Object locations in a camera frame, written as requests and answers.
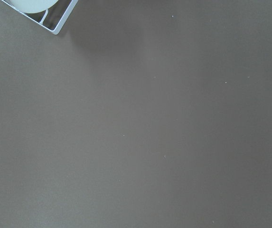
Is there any pale green round plate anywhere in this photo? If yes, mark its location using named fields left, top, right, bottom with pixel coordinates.
left=9, top=0, right=58, bottom=13

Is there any white wire dish rack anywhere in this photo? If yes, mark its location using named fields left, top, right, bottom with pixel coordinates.
left=3, top=0, right=78, bottom=35

